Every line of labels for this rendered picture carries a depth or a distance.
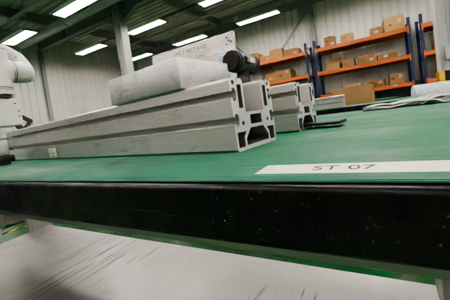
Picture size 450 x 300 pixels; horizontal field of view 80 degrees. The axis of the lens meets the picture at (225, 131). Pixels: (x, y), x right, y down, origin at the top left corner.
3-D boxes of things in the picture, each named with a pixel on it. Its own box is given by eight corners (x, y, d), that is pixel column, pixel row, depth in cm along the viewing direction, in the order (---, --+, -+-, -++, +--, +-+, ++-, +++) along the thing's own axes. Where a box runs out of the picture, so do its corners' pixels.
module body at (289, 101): (78, 149, 93) (73, 125, 93) (104, 144, 101) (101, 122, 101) (299, 131, 46) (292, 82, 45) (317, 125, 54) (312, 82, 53)
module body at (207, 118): (11, 161, 78) (5, 132, 78) (49, 154, 86) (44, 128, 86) (238, 152, 30) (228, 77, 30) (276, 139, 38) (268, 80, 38)
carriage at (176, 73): (114, 122, 43) (107, 80, 43) (165, 116, 52) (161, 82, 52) (183, 110, 34) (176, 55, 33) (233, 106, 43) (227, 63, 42)
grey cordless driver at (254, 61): (228, 131, 75) (217, 53, 74) (256, 124, 92) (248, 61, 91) (252, 128, 71) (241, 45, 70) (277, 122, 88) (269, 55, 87)
